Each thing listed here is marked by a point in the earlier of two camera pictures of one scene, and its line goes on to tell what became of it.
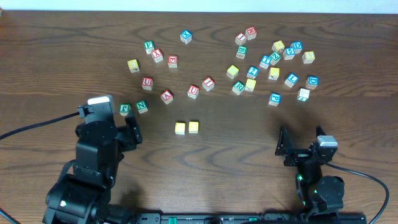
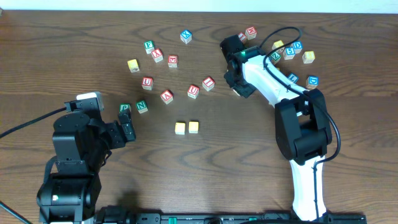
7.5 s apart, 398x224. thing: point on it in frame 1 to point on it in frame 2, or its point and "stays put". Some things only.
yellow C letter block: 180,128 stays put
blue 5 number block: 288,53 stays put
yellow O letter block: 193,127 stays put
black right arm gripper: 302,156 to 241,86
